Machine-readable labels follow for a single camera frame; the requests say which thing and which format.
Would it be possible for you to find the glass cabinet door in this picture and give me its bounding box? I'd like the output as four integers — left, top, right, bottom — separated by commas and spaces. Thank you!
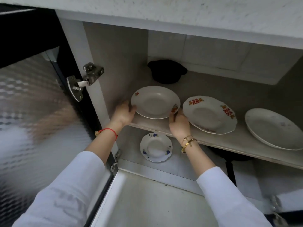
0, 7, 114, 227

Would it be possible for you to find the black frying pan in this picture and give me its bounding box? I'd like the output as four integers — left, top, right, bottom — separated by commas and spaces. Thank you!
207, 146, 255, 187

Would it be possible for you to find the person's left hand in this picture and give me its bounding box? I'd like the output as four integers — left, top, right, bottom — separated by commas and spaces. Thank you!
111, 100, 137, 127

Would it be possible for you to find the person's right hand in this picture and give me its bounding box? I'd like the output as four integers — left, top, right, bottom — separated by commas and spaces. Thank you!
169, 108, 191, 140

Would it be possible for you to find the white plate with blue flowers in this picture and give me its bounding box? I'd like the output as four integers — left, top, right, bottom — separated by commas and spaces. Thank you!
140, 132, 173, 163

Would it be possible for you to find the white plate with orange flowers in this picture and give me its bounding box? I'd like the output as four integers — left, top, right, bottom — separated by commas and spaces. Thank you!
131, 86, 181, 119

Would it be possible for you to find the gold bracelet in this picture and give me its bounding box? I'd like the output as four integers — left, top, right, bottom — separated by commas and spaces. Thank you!
181, 135, 197, 154

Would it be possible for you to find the metal cabinet hinge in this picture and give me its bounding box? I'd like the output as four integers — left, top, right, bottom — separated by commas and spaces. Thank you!
66, 62, 104, 102
269, 195, 289, 227
110, 149, 122, 173

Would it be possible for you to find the red string bracelet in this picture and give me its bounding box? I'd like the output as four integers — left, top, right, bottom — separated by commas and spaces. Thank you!
95, 128, 118, 141

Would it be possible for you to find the white scalloped plate red print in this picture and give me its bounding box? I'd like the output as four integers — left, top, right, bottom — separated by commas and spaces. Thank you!
182, 96, 238, 135

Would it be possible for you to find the person's right forearm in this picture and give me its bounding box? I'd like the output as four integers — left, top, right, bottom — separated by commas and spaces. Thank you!
181, 133, 273, 227

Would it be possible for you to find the plain white plate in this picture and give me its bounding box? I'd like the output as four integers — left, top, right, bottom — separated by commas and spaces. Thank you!
245, 108, 303, 151

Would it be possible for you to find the person's left forearm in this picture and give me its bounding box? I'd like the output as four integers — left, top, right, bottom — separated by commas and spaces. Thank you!
12, 121, 125, 227

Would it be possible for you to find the black pot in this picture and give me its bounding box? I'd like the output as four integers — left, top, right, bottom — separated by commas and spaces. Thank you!
147, 60, 188, 84

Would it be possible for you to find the cabinet shelf board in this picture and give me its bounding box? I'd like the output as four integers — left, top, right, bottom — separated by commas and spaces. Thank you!
128, 76, 303, 170

